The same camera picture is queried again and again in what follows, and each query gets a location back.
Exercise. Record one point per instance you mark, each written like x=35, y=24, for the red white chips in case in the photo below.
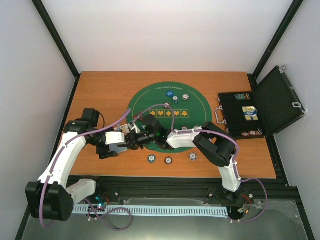
x=252, y=134

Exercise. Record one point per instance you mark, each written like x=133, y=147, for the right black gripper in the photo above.
x=133, y=143

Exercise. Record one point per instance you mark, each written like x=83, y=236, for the blue small blind button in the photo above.
x=170, y=94

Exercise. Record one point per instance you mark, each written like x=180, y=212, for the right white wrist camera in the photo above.
x=133, y=128

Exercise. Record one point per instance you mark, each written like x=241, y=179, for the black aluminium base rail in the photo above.
x=209, y=190

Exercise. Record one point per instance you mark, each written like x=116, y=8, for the blue white poker chip stack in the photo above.
x=192, y=156

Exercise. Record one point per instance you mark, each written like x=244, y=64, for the multicolour chip row in case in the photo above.
x=242, y=96

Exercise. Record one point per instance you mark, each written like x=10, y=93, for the black red triangular dealer button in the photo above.
x=137, y=117

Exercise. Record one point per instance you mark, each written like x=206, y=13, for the black poker case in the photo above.
x=276, y=101

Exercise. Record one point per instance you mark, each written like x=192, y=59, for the dark red poker chip stack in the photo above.
x=168, y=160

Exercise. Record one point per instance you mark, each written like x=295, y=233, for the blue gold card deck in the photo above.
x=250, y=113

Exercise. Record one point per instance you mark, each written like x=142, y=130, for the grey playing card deck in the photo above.
x=117, y=149

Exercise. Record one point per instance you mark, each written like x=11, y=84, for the light blue cable duct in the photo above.
x=165, y=211

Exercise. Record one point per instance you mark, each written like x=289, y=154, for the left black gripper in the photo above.
x=101, y=151

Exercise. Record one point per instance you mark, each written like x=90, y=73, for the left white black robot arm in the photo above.
x=49, y=198

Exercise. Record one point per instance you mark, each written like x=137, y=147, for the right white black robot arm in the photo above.
x=219, y=148

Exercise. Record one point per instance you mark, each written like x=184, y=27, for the round green poker mat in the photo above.
x=192, y=112

